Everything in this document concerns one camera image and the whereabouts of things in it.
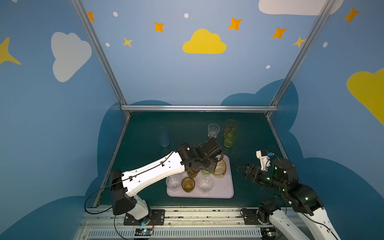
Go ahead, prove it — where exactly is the aluminium rail front base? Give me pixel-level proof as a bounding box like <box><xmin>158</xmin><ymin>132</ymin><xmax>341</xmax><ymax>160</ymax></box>
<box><xmin>73</xmin><ymin>206</ymin><xmax>334</xmax><ymax>240</ymax></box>

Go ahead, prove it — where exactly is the frosted blue tall cup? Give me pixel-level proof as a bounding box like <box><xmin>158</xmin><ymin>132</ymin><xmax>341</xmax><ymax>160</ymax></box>
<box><xmin>155</xmin><ymin>126</ymin><xmax>170</xmax><ymax>148</ymax></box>

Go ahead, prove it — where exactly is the aluminium frame right post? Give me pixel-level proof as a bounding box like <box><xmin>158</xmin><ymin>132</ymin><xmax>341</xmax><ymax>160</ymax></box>
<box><xmin>266</xmin><ymin>0</ymin><xmax>337</xmax><ymax>120</ymax></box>

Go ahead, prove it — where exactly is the green circuit board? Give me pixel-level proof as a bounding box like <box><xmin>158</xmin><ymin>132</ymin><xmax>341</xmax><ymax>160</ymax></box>
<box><xmin>135</xmin><ymin>229</ymin><xmax>154</xmax><ymax>237</ymax></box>
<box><xmin>260</xmin><ymin>228</ymin><xmax>278</xmax><ymax>240</ymax></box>

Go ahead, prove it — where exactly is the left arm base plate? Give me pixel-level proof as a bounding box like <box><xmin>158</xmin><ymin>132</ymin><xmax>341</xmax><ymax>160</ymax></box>
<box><xmin>124</xmin><ymin>209</ymin><xmax>165</xmax><ymax>226</ymax></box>

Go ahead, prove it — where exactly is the dark amber dimpled glass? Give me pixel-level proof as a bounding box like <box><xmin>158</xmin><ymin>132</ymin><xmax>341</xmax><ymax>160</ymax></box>
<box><xmin>182</xmin><ymin>177</ymin><xmax>196</xmax><ymax>193</ymax></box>
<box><xmin>187</xmin><ymin>170</ymin><xmax>199</xmax><ymax>178</ymax></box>

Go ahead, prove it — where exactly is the tall green yellow glass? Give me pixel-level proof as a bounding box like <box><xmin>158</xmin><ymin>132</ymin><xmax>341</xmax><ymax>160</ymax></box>
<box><xmin>224</xmin><ymin>119</ymin><xmax>239</xmax><ymax>136</ymax></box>

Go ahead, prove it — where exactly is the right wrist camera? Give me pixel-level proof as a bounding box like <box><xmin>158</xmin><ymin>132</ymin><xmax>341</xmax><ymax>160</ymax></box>
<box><xmin>256</xmin><ymin>150</ymin><xmax>275</xmax><ymax>171</ymax></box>

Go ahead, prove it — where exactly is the lilac plastic tray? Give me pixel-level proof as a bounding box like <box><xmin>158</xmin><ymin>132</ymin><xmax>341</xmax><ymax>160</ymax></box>
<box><xmin>167</xmin><ymin>155</ymin><xmax>234</xmax><ymax>199</ymax></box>

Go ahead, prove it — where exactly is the tall green glass front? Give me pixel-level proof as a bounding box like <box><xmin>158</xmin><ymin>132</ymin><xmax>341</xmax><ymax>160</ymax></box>
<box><xmin>224</xmin><ymin>127</ymin><xmax>238</xmax><ymax>148</ymax></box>

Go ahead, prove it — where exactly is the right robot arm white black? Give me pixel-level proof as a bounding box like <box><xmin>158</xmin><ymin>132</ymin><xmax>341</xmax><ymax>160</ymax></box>
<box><xmin>236</xmin><ymin>159</ymin><xmax>340</xmax><ymax>240</ymax></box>

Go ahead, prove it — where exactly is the aluminium frame horizontal bar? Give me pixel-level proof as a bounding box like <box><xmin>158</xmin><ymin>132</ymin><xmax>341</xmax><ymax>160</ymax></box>
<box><xmin>121</xmin><ymin>105</ymin><xmax>278</xmax><ymax>112</ymax></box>

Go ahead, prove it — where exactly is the aluminium frame post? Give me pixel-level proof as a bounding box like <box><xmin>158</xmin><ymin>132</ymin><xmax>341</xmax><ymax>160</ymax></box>
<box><xmin>71</xmin><ymin>0</ymin><xmax>127</xmax><ymax>107</ymax></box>
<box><xmin>266</xmin><ymin>0</ymin><xmax>337</xmax><ymax>120</ymax></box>

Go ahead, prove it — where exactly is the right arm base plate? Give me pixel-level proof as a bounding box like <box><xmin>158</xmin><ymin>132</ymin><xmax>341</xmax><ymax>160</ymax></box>
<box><xmin>240</xmin><ymin>208</ymin><xmax>270</xmax><ymax>225</ymax></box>

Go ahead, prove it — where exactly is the clear faceted glass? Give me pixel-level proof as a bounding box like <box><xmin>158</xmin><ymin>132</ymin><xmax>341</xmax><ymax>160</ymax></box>
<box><xmin>166</xmin><ymin>174</ymin><xmax>182</xmax><ymax>192</ymax></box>
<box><xmin>199</xmin><ymin>175</ymin><xmax>214</xmax><ymax>194</ymax></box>

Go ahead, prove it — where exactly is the pale green small glass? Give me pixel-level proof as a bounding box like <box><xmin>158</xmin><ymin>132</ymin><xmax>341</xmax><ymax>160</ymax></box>
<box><xmin>201</xmin><ymin>170</ymin><xmax>211</xmax><ymax>176</ymax></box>

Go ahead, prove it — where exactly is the yellow amber smooth glass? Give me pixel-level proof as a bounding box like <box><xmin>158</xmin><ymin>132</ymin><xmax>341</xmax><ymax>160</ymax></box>
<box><xmin>213</xmin><ymin>160</ymin><xmax>227</xmax><ymax>178</ymax></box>

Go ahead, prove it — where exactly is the right green circuit board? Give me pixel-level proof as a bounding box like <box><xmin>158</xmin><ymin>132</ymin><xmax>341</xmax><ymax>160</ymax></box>
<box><xmin>260</xmin><ymin>228</ymin><xmax>278</xmax><ymax>240</ymax></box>

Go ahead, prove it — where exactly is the aluminium frame left post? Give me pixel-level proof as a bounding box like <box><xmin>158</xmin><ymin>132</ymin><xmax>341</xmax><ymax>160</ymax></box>
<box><xmin>71</xmin><ymin>0</ymin><xmax>127</xmax><ymax>107</ymax></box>

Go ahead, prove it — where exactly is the left green circuit board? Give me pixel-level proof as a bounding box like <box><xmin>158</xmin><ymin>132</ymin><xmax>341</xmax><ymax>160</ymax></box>
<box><xmin>135</xmin><ymin>229</ymin><xmax>154</xmax><ymax>237</ymax></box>

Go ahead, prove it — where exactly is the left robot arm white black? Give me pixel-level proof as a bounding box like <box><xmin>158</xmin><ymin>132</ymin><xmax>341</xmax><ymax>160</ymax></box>
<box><xmin>110</xmin><ymin>138</ymin><xmax>224</xmax><ymax>225</ymax></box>

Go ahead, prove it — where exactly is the clear smooth glass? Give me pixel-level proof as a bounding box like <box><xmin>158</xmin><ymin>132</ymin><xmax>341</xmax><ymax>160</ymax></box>
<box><xmin>207</xmin><ymin>123</ymin><xmax>221</xmax><ymax>138</ymax></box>

